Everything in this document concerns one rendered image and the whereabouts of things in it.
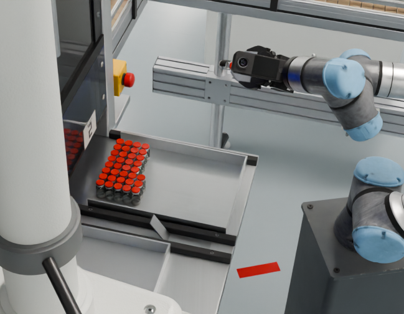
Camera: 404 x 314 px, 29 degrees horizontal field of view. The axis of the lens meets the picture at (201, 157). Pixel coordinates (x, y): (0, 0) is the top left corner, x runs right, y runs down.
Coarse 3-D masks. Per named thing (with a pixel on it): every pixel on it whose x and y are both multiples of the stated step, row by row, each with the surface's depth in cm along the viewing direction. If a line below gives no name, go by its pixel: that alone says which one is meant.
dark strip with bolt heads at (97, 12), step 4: (92, 0) 175; (96, 0) 177; (92, 4) 176; (96, 4) 178; (92, 8) 176; (96, 8) 178; (96, 12) 179; (100, 12) 182; (96, 16) 179; (100, 16) 182; (96, 20) 180; (100, 20) 183; (96, 24) 180; (100, 24) 183; (96, 28) 181; (100, 28) 184; (96, 32) 182; (100, 32) 184; (96, 36) 182; (96, 40) 183; (104, 96) 195
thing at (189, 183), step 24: (168, 144) 204; (168, 168) 200; (192, 168) 201; (216, 168) 201; (240, 168) 202; (144, 192) 194; (168, 192) 194; (192, 192) 195; (216, 192) 195; (144, 216) 186; (168, 216) 184; (192, 216) 188; (216, 216) 189
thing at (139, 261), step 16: (96, 240) 181; (112, 240) 181; (128, 240) 180; (144, 240) 178; (80, 256) 178; (96, 256) 178; (112, 256) 178; (128, 256) 178; (144, 256) 179; (160, 256) 179; (96, 272) 174; (112, 272) 175; (128, 272) 175; (144, 272) 175; (160, 272) 171; (144, 288) 172
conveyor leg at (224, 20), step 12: (228, 24) 272; (216, 36) 277; (228, 36) 275; (216, 48) 280; (228, 48) 279; (216, 60) 283; (216, 72) 286; (216, 108) 297; (216, 120) 300; (216, 132) 304; (216, 144) 309
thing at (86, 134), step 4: (92, 116) 189; (92, 120) 190; (88, 124) 187; (92, 124) 190; (88, 128) 188; (92, 128) 191; (84, 132) 185; (92, 132) 191; (84, 136) 185; (88, 136) 189; (84, 140) 186; (88, 140) 190; (84, 144) 187
